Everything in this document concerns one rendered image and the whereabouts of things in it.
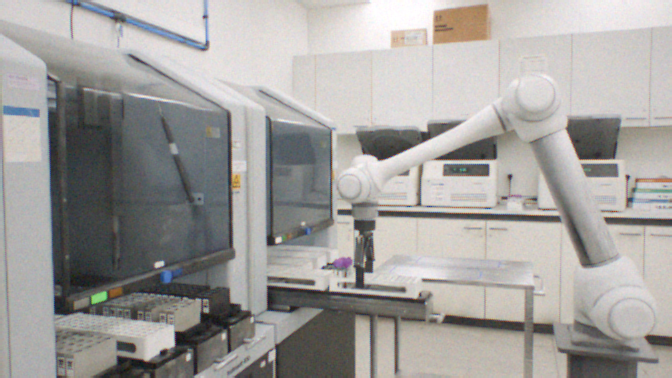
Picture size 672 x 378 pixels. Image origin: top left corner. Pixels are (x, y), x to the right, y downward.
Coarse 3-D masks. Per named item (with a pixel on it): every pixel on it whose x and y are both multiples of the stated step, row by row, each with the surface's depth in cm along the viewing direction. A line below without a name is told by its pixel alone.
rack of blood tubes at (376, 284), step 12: (336, 276) 174; (348, 276) 174; (372, 276) 174; (384, 276) 174; (396, 276) 174; (408, 276) 174; (420, 276) 174; (336, 288) 173; (348, 288) 173; (372, 288) 179; (384, 288) 178; (396, 288) 176; (408, 288) 165; (420, 288) 171
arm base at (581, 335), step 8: (576, 320) 161; (568, 328) 169; (576, 328) 160; (584, 328) 157; (592, 328) 155; (576, 336) 157; (584, 336) 156; (592, 336) 155; (600, 336) 153; (576, 344) 155; (584, 344) 154; (592, 344) 154; (600, 344) 153; (608, 344) 152; (616, 344) 152; (624, 344) 151; (632, 344) 151
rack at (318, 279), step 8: (272, 272) 182; (280, 272) 181; (288, 272) 182; (296, 272) 181; (304, 272) 181; (312, 272) 181; (320, 272) 182; (328, 272) 181; (272, 280) 186; (280, 280) 186; (288, 280) 190; (296, 280) 189; (304, 280) 188; (312, 280) 187; (320, 280) 175; (328, 280) 179; (304, 288) 178; (312, 288) 177; (320, 288) 176
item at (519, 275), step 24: (384, 264) 217; (408, 264) 217; (432, 264) 217; (456, 264) 217; (480, 264) 217; (504, 264) 217; (528, 264) 217; (504, 288) 184; (528, 288) 181; (528, 312) 182; (528, 336) 182; (528, 360) 182
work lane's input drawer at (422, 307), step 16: (272, 288) 181; (288, 288) 179; (288, 304) 178; (304, 304) 176; (320, 304) 174; (336, 304) 172; (352, 304) 170; (368, 304) 168; (384, 304) 166; (400, 304) 164; (416, 304) 163; (432, 304) 173
